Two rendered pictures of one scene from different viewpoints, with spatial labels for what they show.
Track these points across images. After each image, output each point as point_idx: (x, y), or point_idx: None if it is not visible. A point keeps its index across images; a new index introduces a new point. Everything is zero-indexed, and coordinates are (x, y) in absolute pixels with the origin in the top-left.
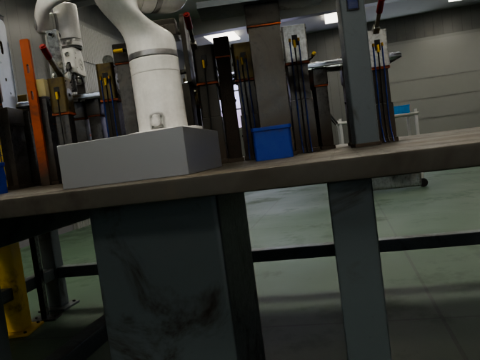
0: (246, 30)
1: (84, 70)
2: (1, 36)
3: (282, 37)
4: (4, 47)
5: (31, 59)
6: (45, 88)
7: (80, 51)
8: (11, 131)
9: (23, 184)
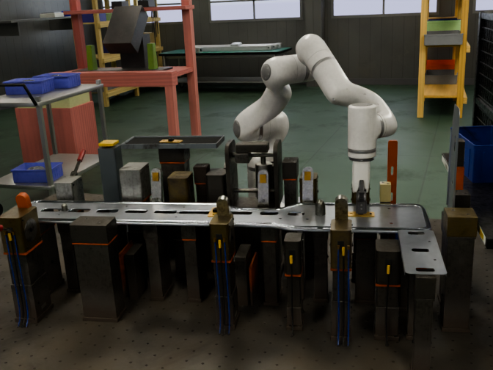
0: (185, 160)
1: (352, 184)
2: (455, 130)
3: (149, 171)
4: (455, 144)
5: (387, 161)
6: (379, 191)
7: (353, 161)
8: (442, 238)
9: (439, 299)
